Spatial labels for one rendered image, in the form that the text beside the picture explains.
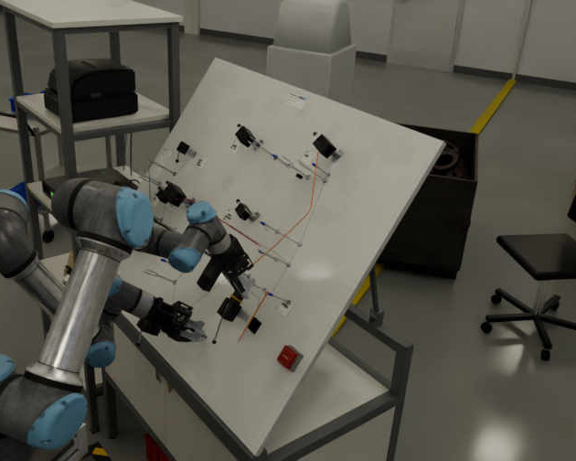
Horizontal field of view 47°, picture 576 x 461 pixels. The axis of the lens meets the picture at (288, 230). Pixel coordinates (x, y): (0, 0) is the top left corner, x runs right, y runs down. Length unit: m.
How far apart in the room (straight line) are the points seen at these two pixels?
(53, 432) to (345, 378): 1.23
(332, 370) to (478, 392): 1.51
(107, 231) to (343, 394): 1.17
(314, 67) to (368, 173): 4.41
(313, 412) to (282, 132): 0.93
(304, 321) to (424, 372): 1.93
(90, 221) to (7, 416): 0.40
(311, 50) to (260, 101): 3.97
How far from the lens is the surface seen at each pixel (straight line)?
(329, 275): 1.90
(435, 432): 3.42
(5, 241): 1.65
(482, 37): 11.26
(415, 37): 11.44
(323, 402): 2.22
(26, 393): 1.38
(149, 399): 2.62
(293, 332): 1.92
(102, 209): 1.37
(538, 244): 4.17
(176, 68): 2.70
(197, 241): 1.74
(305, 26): 6.39
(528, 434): 3.57
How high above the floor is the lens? 2.24
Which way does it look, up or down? 26 degrees down
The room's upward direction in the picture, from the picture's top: 4 degrees clockwise
